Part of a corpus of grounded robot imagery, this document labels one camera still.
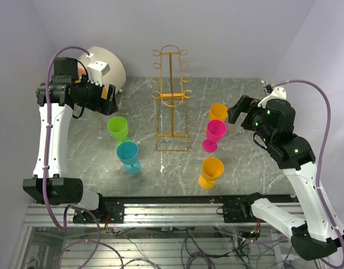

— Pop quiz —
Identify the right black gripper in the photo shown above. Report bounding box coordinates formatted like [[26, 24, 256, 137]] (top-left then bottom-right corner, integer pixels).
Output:
[[227, 94, 275, 146]]

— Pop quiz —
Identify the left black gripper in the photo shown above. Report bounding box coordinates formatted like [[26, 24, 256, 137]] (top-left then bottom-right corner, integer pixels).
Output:
[[76, 74, 119, 115]]

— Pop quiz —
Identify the clear wine glass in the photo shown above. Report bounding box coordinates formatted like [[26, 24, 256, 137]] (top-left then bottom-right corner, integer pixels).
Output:
[[219, 123, 242, 150], [96, 130, 105, 140]]

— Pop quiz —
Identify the pink plastic wine glass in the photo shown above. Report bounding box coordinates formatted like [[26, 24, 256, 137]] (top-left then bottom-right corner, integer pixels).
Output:
[[202, 119, 227, 153]]

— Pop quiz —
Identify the yellow wine glass front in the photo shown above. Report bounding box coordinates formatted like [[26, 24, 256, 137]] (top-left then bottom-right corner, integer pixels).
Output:
[[198, 157, 224, 190]]

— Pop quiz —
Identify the yellow wine glass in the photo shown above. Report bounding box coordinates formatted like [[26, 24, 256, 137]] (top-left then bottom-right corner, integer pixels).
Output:
[[198, 157, 224, 190], [209, 103, 228, 122]]

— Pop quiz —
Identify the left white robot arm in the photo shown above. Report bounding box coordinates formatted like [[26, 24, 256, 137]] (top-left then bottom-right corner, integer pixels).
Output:
[[22, 54, 118, 222]]

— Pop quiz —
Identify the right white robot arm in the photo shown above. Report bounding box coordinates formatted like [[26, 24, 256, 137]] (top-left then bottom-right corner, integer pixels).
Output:
[[227, 95, 344, 261]]

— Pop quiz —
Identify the green plastic wine glass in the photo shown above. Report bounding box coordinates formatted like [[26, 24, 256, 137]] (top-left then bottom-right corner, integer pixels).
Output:
[[107, 116, 131, 147]]

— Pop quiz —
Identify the yellow wine glass back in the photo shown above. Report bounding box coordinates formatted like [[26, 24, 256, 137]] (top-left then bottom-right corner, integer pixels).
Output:
[[209, 103, 228, 122]]

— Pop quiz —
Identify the blue plastic wine glass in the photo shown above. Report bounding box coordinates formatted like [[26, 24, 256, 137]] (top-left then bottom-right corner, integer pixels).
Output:
[[117, 141, 141, 174]]

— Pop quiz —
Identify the white half-round box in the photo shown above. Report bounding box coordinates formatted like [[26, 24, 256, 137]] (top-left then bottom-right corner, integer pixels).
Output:
[[77, 46, 126, 98]]

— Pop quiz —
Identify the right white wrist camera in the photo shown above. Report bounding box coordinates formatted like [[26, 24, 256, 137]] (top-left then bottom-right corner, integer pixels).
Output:
[[258, 85, 286, 108]]

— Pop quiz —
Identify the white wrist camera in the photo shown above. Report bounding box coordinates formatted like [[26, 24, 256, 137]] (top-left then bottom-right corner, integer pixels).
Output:
[[258, 85, 286, 108], [85, 53, 110, 85]]

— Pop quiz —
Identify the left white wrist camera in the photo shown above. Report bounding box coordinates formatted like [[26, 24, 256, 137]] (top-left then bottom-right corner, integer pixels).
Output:
[[85, 53, 110, 85]]

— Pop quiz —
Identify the gold wire glass rack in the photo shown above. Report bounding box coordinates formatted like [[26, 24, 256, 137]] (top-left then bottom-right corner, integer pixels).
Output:
[[152, 44, 192, 152]]

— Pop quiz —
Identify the aluminium mounting rail frame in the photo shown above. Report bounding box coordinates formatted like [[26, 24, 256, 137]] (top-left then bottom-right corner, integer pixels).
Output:
[[23, 194, 304, 228]]

